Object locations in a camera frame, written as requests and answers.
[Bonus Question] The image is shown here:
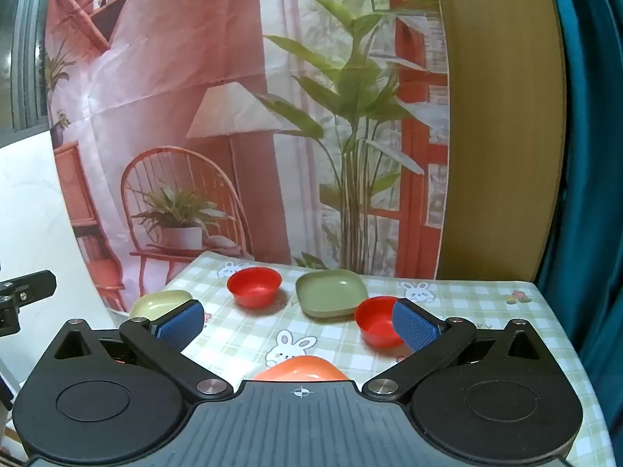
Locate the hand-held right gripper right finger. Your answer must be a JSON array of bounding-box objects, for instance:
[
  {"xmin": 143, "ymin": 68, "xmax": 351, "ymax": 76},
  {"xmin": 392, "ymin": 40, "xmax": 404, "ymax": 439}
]
[{"xmin": 363, "ymin": 298, "xmax": 556, "ymax": 402}]

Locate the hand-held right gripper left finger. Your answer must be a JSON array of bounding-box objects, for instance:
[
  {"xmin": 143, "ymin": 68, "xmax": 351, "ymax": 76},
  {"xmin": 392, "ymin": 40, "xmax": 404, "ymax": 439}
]
[{"xmin": 46, "ymin": 298, "xmax": 234, "ymax": 402}]

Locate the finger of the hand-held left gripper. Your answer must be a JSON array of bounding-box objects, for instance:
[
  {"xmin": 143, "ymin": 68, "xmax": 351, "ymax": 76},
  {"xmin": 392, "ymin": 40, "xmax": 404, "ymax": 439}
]
[
  {"xmin": 0, "ymin": 302, "xmax": 21, "ymax": 337},
  {"xmin": 0, "ymin": 270, "xmax": 57, "ymax": 308}
]

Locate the red plastic bowl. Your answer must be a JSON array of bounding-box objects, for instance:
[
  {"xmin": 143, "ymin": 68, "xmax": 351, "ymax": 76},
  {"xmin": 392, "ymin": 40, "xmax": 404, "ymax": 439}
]
[
  {"xmin": 227, "ymin": 267, "xmax": 283, "ymax": 309},
  {"xmin": 354, "ymin": 296, "xmax": 407, "ymax": 349}
]

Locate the olive green square plate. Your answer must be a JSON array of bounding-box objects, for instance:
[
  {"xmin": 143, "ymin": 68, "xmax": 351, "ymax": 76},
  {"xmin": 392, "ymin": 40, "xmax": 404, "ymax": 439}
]
[{"xmin": 295, "ymin": 269, "xmax": 369, "ymax": 321}]

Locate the pale yellow-green bowl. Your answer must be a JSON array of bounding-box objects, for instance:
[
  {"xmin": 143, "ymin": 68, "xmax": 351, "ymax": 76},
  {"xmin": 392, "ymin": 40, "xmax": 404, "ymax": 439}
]
[{"xmin": 128, "ymin": 289, "xmax": 194, "ymax": 322}]

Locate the white panel board on stand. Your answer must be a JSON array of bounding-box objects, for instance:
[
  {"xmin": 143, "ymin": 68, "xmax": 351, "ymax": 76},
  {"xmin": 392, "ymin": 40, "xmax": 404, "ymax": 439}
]
[{"xmin": 0, "ymin": 129, "xmax": 122, "ymax": 400}]

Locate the green checkered bunny tablecloth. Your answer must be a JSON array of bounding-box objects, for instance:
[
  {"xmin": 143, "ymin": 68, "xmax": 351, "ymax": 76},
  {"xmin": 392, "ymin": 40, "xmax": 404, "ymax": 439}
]
[{"xmin": 117, "ymin": 250, "xmax": 615, "ymax": 467}]

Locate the orange plate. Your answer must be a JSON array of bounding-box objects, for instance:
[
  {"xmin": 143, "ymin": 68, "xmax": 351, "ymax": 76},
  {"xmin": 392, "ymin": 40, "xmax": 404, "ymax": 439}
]
[{"xmin": 253, "ymin": 355, "xmax": 350, "ymax": 383}]

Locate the wooden board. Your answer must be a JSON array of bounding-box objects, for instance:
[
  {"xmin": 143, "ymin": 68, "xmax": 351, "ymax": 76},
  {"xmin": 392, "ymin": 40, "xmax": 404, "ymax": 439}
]
[{"xmin": 431, "ymin": 0, "xmax": 568, "ymax": 284}]

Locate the printed room scene backdrop cloth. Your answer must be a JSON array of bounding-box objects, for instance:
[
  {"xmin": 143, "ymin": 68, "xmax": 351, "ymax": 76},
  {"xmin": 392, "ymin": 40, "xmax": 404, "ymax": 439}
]
[{"xmin": 43, "ymin": 0, "xmax": 451, "ymax": 313}]

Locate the teal curtain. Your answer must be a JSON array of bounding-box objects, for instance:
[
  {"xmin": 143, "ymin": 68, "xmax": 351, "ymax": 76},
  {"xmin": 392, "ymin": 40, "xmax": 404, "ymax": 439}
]
[{"xmin": 533, "ymin": 0, "xmax": 623, "ymax": 402}]

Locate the grey window frame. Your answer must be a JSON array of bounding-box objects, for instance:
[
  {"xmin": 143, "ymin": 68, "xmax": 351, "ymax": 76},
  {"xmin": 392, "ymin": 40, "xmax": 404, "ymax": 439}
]
[{"xmin": 0, "ymin": 0, "xmax": 52, "ymax": 149}]

